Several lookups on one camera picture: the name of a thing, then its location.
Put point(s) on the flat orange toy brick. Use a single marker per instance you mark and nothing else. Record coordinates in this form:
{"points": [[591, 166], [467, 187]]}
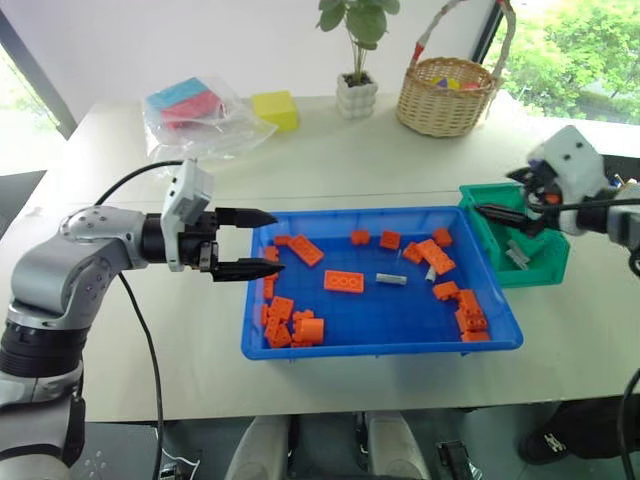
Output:
{"points": [[344, 281]]}

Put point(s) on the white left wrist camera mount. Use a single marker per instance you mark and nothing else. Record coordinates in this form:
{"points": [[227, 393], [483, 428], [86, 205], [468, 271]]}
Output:
{"points": [[187, 200]]}

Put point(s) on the green potted plant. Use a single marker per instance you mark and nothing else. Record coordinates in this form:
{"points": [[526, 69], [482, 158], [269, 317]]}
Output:
{"points": [[360, 25]]}

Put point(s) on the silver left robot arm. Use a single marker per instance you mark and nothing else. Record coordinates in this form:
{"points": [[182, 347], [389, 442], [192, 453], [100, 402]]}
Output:
{"points": [[45, 270]]}

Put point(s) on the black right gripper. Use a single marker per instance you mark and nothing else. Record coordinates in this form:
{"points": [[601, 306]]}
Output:
{"points": [[541, 200]]}

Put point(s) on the green plastic bin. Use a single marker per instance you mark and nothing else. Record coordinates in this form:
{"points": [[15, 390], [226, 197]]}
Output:
{"points": [[525, 272]]}

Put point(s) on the clear plastic bag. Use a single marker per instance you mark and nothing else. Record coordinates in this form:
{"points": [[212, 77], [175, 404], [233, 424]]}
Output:
{"points": [[210, 135]]}

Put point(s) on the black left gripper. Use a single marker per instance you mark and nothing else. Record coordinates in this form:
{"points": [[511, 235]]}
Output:
{"points": [[197, 240]]}

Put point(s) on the blue plastic bin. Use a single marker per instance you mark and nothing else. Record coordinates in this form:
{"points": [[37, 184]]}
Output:
{"points": [[385, 310]]}

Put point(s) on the long orange toy brick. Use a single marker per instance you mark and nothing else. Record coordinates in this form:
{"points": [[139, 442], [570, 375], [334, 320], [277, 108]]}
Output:
{"points": [[437, 257], [306, 250]]}

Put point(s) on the blue sponge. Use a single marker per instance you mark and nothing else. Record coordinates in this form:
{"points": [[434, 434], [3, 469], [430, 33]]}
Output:
{"points": [[177, 94]]}

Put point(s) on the pink sponge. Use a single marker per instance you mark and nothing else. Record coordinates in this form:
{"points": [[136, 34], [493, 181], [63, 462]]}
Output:
{"points": [[192, 110]]}

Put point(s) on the smooth orange toy block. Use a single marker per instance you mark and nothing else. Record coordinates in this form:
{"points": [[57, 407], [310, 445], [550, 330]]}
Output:
{"points": [[311, 331]]}

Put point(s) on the black shoe with white logo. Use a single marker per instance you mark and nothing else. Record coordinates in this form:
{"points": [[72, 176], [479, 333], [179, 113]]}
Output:
{"points": [[555, 442]]}

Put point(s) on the yellow sponge cube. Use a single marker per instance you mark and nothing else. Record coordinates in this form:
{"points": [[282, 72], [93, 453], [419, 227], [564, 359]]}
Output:
{"points": [[276, 111]]}

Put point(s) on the small orange toy brick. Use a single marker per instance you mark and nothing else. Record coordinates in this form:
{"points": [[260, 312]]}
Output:
{"points": [[359, 237], [470, 321], [389, 240], [442, 237], [302, 315], [470, 301], [446, 290], [475, 336], [281, 307], [278, 333], [271, 253], [269, 288], [264, 315], [412, 253]]}

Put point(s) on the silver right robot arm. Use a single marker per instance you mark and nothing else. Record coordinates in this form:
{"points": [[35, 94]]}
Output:
{"points": [[622, 215]]}

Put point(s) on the grey rounded robot leg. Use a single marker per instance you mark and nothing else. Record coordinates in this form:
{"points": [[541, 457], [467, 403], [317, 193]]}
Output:
{"points": [[395, 447], [260, 450]]}

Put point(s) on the white bubble plant pot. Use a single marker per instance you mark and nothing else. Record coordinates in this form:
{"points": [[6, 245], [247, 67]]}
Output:
{"points": [[356, 97]]}

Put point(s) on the grey battery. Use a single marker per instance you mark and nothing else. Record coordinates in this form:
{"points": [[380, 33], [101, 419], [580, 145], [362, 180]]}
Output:
{"points": [[431, 273], [390, 279], [518, 253]]}

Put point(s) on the colourful toys in basket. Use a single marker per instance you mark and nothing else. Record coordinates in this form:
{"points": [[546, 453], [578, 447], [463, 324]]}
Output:
{"points": [[450, 84]]}

